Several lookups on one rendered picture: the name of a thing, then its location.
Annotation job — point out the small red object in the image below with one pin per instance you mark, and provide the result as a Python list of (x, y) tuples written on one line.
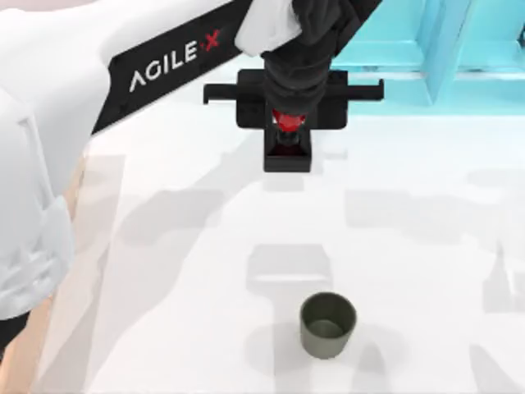
[(288, 120)]

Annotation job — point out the light blue rack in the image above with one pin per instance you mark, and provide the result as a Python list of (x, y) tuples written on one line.
[(443, 45)]

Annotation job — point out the grey green cup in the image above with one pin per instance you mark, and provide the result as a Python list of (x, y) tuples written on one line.
[(328, 340)]

